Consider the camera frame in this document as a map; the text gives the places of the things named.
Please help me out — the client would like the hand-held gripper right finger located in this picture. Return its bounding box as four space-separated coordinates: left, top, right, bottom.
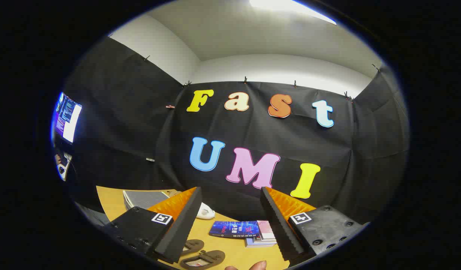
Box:
260 186 367 263

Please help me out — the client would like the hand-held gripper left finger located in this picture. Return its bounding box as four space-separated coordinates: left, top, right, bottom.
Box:
102 186 203 264

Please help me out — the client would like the brown fuzzy slipper shoe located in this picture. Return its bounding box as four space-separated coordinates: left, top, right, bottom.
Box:
180 239 205 257
180 249 226 270

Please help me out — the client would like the cream fabric storage box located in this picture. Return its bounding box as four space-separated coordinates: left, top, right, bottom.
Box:
123 189 171 210

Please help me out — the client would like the grey blue book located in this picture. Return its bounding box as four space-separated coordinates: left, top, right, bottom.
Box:
245 236 278 248

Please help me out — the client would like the white plush toy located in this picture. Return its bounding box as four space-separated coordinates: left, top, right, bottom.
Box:
196 202 216 220

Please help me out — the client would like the blue cover book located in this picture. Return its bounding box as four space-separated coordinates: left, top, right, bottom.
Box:
209 220 260 239

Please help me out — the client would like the black backdrop cloth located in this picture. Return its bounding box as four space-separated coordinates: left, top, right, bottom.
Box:
64 36 410 225

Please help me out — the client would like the computer monitor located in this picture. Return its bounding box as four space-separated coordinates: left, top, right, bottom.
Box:
52 92 82 144

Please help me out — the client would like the ceiling light panel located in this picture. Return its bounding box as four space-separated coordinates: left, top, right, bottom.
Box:
249 0 337 26

